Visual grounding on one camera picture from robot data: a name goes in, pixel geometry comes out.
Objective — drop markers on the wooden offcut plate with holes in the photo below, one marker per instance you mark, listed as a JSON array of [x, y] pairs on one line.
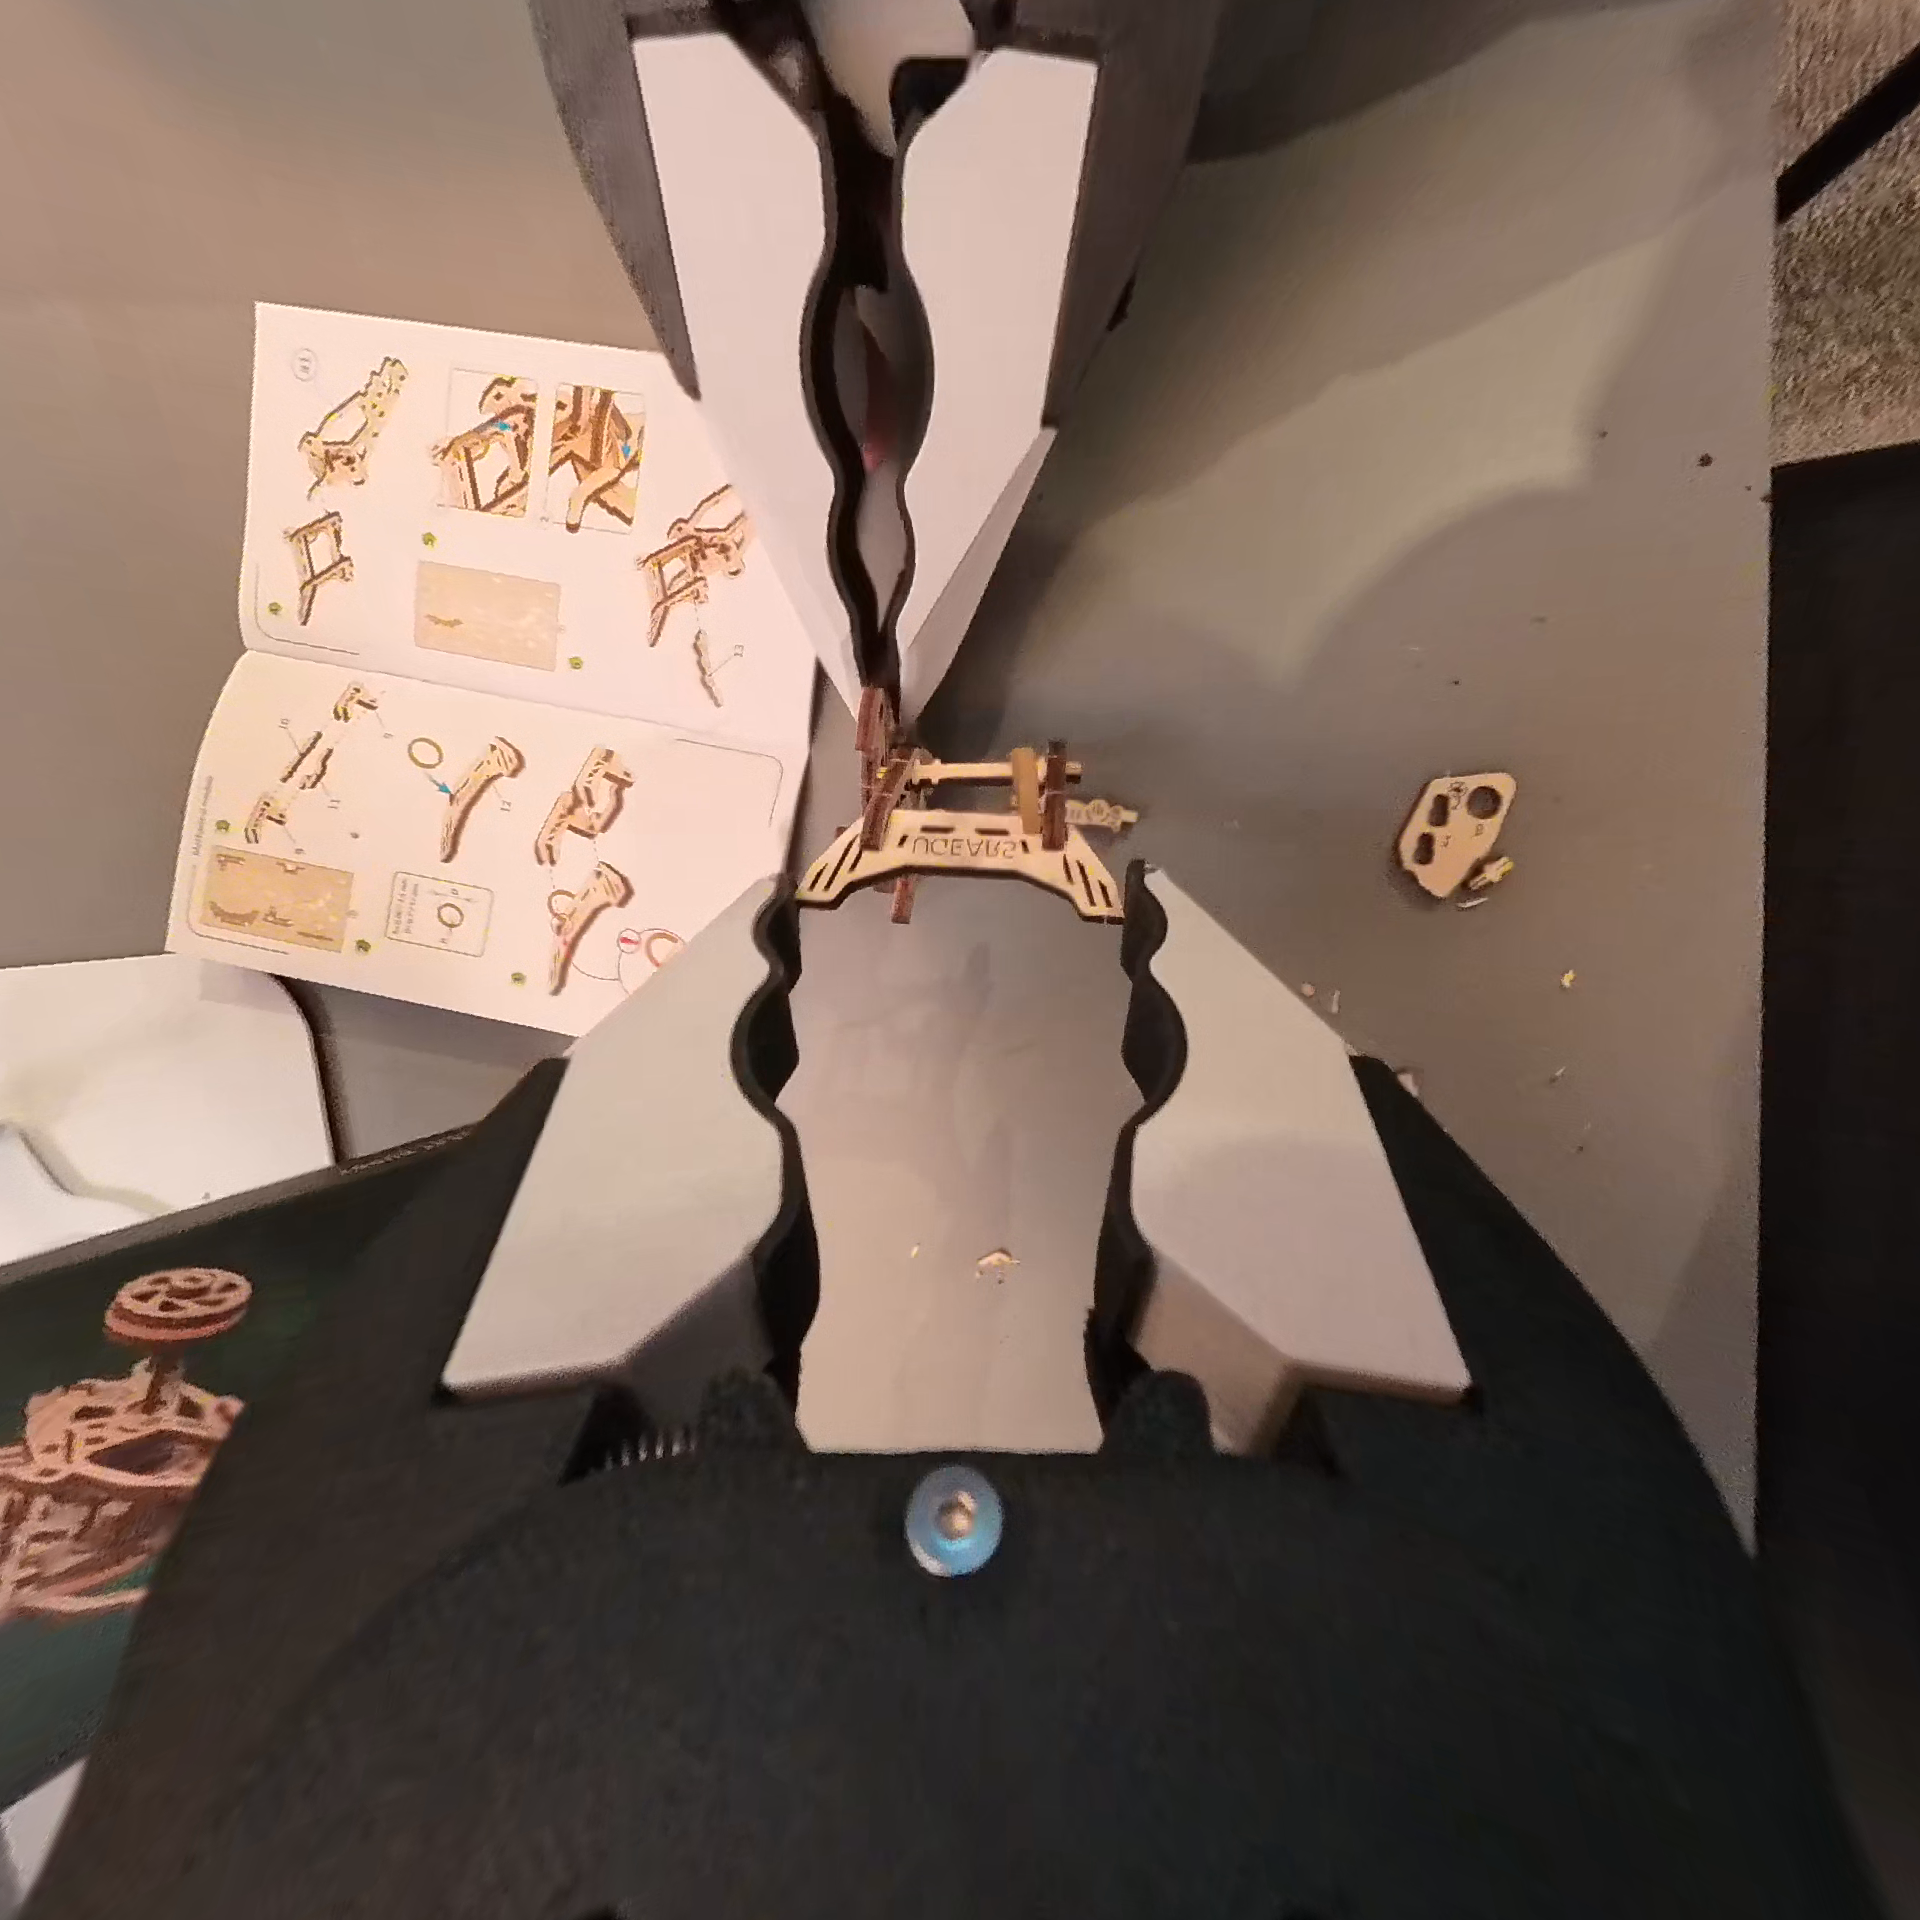
[[1425, 855]]

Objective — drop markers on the small wooden peg piece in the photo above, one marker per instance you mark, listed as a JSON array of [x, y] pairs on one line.
[[1485, 878]]

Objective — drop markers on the dark model kit box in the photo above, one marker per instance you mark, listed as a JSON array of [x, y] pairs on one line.
[[90, 1501]]

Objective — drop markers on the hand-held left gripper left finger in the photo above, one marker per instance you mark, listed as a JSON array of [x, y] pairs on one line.
[[630, 1186]]

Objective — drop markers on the assembly instruction booklet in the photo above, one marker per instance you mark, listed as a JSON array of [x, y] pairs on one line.
[[375, 599]]

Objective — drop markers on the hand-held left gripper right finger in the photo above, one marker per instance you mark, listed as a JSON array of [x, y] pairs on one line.
[[1275, 1200]]

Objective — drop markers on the white paper sheet with disc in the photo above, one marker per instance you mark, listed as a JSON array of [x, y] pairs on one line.
[[150, 1079]]

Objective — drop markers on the wooden buggy model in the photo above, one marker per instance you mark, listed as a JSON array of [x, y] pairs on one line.
[[961, 848]]

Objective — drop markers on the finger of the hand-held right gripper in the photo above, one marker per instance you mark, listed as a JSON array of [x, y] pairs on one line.
[[998, 300], [734, 224]]

